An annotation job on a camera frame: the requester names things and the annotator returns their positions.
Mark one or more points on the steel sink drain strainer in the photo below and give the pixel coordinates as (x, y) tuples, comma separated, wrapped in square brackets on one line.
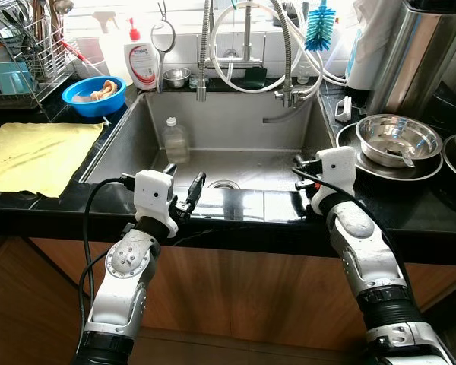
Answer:
[(225, 184)]

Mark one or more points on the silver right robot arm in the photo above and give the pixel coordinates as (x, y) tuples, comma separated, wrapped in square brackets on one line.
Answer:
[(365, 258)]

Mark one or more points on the steel knife block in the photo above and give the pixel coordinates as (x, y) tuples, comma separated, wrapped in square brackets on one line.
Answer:
[(410, 68)]

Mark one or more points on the yellow cleaning cloth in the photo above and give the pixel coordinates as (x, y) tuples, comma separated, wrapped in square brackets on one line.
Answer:
[(30, 156)]

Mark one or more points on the dark green sponge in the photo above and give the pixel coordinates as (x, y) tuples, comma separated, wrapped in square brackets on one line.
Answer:
[(255, 78)]

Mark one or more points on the white soap bottle red pump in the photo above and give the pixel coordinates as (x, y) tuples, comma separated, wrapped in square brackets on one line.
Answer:
[(142, 68)]

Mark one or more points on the stainless steel sink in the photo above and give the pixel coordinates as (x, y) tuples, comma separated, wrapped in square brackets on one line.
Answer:
[(228, 125)]

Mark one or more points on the small steel bowl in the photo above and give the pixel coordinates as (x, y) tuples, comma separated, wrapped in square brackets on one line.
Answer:
[(177, 78)]

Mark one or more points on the steel spring faucet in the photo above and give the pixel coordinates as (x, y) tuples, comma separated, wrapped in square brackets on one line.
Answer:
[(201, 84)]

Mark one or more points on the narrow brown wooden cabinet door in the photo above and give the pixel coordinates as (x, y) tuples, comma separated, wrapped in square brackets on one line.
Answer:
[(23, 304)]

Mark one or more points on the small white plastic holder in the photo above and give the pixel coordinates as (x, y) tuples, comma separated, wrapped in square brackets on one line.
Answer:
[(343, 110)]

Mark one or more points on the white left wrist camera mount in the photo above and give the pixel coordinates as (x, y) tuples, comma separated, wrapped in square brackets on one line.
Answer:
[(153, 190)]

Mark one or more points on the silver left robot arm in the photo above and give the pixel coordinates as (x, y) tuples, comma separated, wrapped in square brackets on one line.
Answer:
[(125, 266)]

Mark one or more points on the short steel spoon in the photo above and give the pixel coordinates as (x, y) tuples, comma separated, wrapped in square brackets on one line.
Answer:
[(408, 160)]

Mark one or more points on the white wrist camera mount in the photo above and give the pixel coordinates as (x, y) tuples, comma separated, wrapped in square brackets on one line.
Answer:
[(153, 190), (336, 167)]

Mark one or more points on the wide brown wooden cabinet door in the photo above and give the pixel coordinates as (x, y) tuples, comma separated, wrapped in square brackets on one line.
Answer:
[(251, 293)]

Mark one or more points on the clear plastic bottle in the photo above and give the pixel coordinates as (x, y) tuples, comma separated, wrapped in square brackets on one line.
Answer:
[(175, 144)]

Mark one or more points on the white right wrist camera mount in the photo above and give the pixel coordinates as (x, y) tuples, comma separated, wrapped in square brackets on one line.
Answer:
[(336, 167)]

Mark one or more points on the blue plastic bowl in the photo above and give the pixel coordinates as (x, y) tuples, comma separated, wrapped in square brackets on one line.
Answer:
[(80, 107)]

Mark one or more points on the blue bottle brush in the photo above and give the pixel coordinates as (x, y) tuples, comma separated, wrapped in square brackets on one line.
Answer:
[(320, 30)]

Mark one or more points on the white jug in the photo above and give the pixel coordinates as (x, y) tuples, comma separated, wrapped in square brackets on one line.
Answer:
[(365, 53)]

